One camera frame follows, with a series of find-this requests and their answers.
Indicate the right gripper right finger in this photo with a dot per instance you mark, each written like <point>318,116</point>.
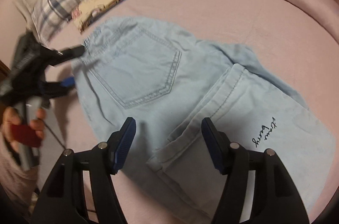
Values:
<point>218,146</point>

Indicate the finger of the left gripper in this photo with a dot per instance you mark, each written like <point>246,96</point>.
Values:
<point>56,89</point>
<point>56,57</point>

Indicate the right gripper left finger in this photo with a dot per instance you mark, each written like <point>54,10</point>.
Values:
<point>120,143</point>

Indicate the light blue denim pants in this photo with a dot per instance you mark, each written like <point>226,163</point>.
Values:
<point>169,81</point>

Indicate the pink left sleeve forearm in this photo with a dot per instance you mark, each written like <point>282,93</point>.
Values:
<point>18,185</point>

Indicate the left hand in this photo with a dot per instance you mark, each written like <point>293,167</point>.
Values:
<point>16,133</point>

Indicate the pink bed sheet mattress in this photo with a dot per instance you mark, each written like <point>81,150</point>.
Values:
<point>286,41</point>

